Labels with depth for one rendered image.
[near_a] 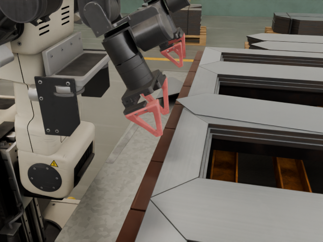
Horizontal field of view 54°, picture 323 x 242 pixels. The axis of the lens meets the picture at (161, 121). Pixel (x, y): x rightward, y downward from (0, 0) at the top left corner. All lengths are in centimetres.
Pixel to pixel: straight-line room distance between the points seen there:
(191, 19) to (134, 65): 463
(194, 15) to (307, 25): 171
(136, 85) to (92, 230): 43
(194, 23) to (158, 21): 466
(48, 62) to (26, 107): 19
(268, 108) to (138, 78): 59
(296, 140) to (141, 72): 54
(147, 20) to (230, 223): 40
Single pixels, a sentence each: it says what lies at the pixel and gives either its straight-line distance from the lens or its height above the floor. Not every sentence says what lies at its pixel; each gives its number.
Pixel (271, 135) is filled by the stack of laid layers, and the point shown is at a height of 84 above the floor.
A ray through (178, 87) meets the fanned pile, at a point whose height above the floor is 72.
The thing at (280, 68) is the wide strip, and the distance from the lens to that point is 150.
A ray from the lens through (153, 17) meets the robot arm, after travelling 58.
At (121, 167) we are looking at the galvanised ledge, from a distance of 107.
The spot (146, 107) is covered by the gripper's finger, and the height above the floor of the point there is 106.
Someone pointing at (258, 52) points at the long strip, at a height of 86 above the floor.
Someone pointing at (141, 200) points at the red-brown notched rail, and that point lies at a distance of 72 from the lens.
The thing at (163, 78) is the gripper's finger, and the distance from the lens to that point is 67.
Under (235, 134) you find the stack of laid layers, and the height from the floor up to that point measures 83.
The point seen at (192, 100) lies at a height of 86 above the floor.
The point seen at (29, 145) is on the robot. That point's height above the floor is 83.
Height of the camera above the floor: 131
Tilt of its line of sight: 28 degrees down
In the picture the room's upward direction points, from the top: straight up
